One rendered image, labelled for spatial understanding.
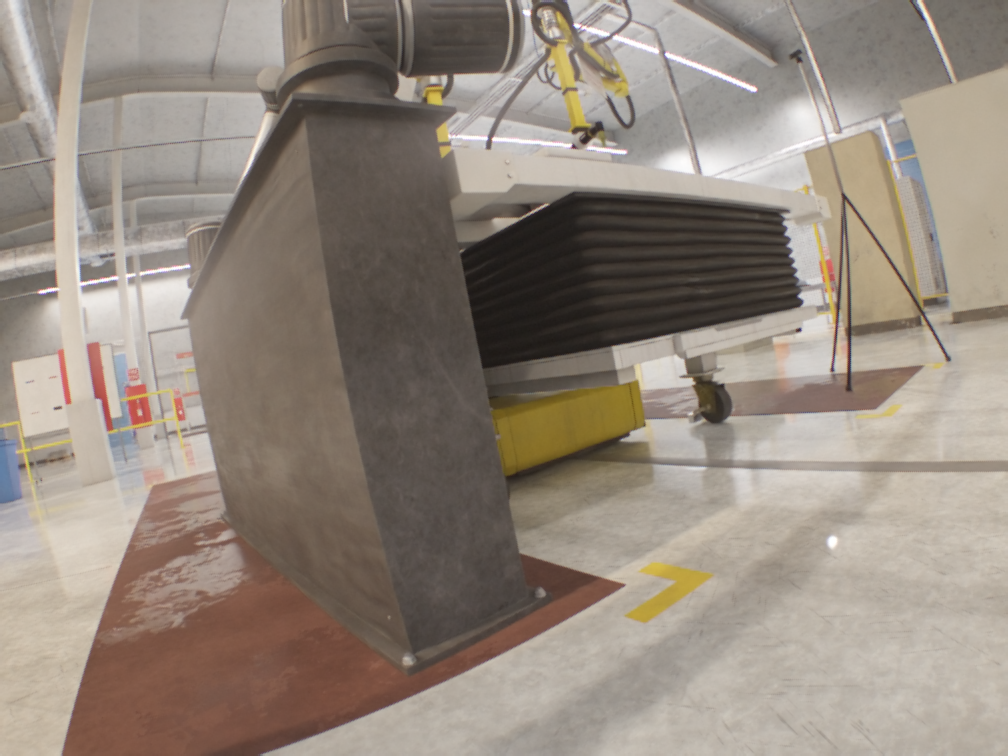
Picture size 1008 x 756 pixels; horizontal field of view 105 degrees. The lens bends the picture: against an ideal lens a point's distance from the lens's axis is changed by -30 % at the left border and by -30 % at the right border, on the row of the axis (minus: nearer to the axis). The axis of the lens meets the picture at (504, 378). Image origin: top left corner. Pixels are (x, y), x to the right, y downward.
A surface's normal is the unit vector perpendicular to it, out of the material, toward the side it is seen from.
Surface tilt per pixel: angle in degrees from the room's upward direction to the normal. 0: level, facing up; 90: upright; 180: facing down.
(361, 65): 153
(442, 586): 90
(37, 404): 90
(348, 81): 90
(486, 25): 119
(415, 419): 90
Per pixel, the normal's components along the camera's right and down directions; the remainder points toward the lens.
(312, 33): -0.10, 0.06
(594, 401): 0.54, -0.07
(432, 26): 0.34, 0.46
